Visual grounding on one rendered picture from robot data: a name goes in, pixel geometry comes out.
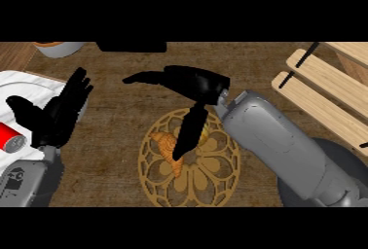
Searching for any round golden openwork placemat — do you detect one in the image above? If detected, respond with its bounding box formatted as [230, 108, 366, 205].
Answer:
[135, 107, 242, 208]

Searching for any wooden tiered shelf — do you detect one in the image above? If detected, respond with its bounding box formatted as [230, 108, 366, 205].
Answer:
[270, 42, 368, 159]

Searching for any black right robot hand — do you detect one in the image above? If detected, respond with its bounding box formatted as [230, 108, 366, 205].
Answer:
[121, 65, 231, 162]

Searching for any red can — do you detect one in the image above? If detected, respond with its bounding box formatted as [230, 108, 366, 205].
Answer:
[0, 122, 27, 155]

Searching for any golden brown croissant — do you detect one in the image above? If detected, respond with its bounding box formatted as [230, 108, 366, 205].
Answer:
[146, 130, 184, 178]

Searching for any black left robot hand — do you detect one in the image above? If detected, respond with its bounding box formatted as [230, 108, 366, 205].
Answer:
[4, 66, 94, 150]

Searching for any black appliance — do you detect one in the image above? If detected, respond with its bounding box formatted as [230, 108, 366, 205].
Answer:
[94, 42, 168, 53]

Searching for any grey cup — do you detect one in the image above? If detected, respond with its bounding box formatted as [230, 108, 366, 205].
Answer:
[30, 42, 87, 59]

